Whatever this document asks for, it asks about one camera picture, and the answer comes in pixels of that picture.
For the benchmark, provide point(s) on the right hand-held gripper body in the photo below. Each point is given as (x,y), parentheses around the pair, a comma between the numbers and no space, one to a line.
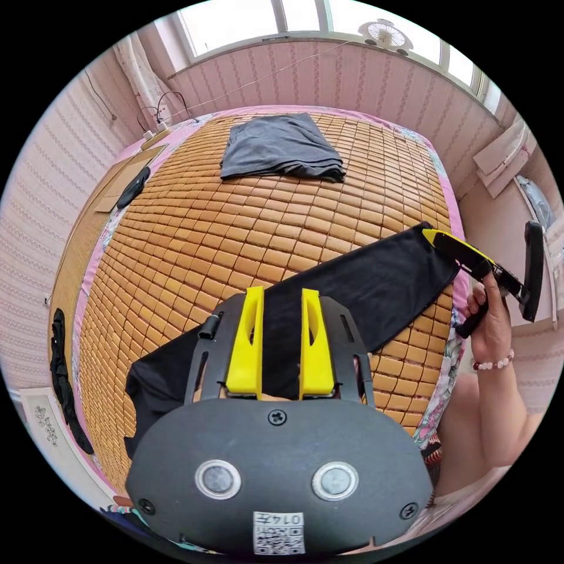
(511,284)

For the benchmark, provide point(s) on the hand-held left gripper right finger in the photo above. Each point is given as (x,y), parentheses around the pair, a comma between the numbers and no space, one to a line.
(321,370)

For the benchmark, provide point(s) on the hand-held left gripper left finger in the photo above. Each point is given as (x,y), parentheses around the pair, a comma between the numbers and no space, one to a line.
(246,352)

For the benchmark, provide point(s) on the black long sleeve shirt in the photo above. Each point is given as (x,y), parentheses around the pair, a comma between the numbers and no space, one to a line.
(374,282)

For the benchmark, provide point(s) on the person's right forearm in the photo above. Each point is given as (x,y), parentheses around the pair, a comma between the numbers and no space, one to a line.
(489,423)

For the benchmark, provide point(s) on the person's right hand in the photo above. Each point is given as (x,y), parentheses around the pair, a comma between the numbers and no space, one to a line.
(491,330)

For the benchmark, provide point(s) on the white folded carton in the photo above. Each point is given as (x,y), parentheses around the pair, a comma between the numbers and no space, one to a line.
(502,158)

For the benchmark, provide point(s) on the bed with woven mat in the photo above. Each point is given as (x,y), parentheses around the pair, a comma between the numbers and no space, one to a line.
(220,246)

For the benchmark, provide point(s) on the folded grey shirt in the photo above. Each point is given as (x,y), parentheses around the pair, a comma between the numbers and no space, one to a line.
(282,147)

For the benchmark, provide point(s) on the person's body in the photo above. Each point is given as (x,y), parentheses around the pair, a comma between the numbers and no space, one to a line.
(445,502)

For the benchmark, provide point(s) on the black garment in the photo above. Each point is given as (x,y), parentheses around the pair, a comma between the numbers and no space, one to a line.
(64,379)

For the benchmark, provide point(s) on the small black cloth item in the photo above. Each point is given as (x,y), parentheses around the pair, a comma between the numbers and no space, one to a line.
(132,189)

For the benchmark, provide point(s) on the white fan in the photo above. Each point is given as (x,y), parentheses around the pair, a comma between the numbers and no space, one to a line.
(384,34)

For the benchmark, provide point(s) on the flat cardboard sheet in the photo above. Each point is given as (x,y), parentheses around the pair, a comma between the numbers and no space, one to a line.
(128,167)

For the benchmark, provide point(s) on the white power strip with chargers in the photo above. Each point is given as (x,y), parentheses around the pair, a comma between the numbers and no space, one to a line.
(156,131)

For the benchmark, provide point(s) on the window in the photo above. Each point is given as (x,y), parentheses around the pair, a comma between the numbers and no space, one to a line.
(308,17)

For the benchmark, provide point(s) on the pink curtain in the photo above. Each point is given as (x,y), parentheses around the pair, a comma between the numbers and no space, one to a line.
(141,75)

